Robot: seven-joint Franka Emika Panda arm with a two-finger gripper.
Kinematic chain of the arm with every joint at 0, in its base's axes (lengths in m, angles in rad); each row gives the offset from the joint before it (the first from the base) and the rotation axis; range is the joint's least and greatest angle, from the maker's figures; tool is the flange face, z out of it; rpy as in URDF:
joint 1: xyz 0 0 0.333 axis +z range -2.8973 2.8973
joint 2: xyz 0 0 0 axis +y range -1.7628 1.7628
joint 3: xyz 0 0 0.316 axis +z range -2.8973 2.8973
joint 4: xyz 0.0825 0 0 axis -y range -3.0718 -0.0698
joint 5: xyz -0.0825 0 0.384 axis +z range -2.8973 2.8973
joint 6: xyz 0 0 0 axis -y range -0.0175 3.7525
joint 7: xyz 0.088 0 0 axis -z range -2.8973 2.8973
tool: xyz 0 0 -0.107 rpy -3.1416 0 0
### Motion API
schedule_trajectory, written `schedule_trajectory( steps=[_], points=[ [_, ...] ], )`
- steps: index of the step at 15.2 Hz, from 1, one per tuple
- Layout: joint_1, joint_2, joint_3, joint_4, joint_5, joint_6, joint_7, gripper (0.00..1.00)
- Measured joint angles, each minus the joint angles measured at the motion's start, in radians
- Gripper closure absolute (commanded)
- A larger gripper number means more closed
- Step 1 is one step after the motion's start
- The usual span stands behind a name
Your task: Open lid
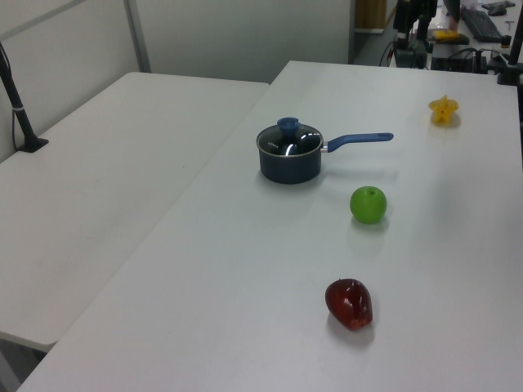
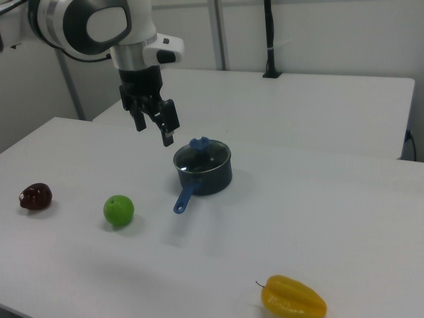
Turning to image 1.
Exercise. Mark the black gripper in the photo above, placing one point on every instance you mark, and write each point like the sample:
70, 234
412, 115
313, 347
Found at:
417, 6

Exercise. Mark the glass lid with blue knob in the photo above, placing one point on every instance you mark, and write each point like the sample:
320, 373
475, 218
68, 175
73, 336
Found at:
273, 143

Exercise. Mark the black electronics box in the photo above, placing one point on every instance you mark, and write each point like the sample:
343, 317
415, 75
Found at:
410, 55

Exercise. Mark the brown wooden panel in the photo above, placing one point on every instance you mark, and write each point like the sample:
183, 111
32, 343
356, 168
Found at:
369, 14

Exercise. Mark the black computer keyboard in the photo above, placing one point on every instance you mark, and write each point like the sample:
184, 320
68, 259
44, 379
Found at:
482, 24

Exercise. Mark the yellow star fruit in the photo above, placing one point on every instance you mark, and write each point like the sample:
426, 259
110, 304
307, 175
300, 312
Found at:
443, 110

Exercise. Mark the black clamp stand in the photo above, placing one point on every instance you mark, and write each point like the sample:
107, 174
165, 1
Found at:
510, 65

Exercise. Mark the green apple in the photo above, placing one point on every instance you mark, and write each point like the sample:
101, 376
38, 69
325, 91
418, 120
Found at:
367, 206

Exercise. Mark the dark red apple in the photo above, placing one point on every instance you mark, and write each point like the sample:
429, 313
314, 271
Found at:
349, 304

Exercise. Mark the grey metal partition post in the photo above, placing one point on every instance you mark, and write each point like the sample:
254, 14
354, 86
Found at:
139, 36

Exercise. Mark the black camera pole with base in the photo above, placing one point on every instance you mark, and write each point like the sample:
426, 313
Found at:
21, 118

